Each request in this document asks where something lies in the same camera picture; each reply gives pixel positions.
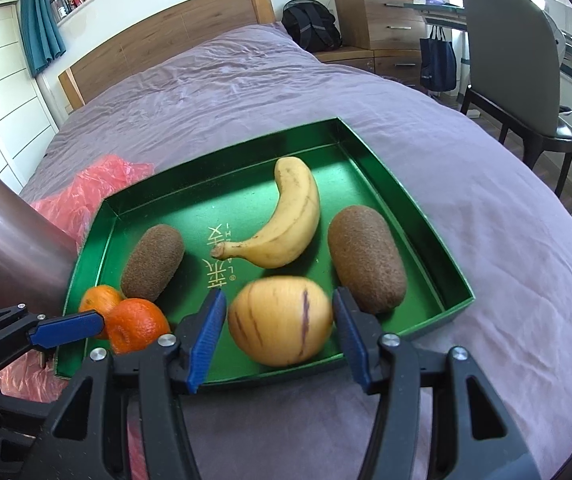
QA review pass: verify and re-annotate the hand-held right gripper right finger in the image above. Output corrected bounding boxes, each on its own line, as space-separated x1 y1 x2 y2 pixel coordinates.
332 286 542 480

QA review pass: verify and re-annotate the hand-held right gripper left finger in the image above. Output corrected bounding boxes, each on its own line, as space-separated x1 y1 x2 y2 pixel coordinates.
36 289 228 480

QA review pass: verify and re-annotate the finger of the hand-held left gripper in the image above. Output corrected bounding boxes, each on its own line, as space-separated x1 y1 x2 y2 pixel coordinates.
0 305 106 356

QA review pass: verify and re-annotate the small tangerine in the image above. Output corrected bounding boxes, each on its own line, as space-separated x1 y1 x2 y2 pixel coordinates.
78 285 124 341
106 298 172 356

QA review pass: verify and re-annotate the striped yellow pepino melon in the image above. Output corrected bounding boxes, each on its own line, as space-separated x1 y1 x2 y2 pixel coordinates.
228 276 333 367

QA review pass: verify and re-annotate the large brown kiwi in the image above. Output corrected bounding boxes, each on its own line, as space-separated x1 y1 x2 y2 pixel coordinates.
327 205 408 315

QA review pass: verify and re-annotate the green tray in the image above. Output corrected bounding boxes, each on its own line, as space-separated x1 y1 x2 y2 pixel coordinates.
55 117 475 386

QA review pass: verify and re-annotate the yellow banana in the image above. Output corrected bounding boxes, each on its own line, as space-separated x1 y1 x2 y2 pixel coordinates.
215 156 321 269

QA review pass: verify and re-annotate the steel and black kettle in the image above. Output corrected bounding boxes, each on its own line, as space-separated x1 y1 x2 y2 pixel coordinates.
0 135 81 313

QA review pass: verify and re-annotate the red plastic sheet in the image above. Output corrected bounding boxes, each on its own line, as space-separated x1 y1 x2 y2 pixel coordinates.
0 154 156 480

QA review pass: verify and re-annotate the white wardrobe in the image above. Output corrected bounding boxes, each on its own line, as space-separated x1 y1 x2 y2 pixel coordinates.
0 5 59 196

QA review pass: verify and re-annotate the wooden nightstand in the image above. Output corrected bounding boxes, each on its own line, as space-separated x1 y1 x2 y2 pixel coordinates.
312 47 424 92

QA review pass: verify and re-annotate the dark blue bag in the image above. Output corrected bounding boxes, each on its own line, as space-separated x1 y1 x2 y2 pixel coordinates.
419 25 459 93

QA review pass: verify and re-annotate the teal curtain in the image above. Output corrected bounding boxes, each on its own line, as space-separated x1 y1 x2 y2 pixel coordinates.
18 0 67 78

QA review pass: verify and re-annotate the wooden headboard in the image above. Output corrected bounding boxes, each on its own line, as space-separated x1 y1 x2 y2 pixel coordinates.
58 0 276 113

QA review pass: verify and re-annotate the black backpack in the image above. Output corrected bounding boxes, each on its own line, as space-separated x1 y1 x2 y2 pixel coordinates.
281 0 343 53

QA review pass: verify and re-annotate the grey chair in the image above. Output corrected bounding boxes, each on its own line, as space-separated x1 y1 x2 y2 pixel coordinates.
458 0 572 198

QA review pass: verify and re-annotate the wooden dresser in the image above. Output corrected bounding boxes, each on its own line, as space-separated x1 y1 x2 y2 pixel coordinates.
333 0 429 52

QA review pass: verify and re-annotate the glass top desk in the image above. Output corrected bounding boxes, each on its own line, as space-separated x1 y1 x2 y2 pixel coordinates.
403 0 572 106

